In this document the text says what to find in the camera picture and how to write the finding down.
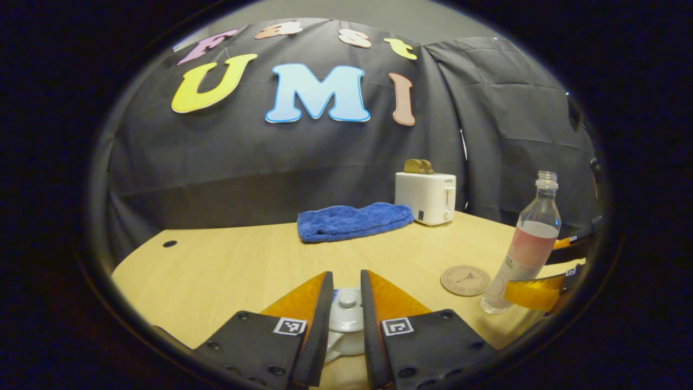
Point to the round cork coaster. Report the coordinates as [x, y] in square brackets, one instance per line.
[464, 280]

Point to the white toaster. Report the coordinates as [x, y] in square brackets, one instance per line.
[425, 197]

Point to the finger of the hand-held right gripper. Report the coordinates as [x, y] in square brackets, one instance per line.
[541, 292]
[579, 246]

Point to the brown bread slice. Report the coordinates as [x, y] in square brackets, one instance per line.
[427, 167]
[412, 166]

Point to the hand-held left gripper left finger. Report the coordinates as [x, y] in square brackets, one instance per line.
[319, 336]

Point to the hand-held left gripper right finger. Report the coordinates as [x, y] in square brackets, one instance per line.
[371, 341]

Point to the blue towel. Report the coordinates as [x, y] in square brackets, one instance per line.
[352, 222]

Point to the clear water bottle pink label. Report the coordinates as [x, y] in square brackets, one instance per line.
[528, 244]

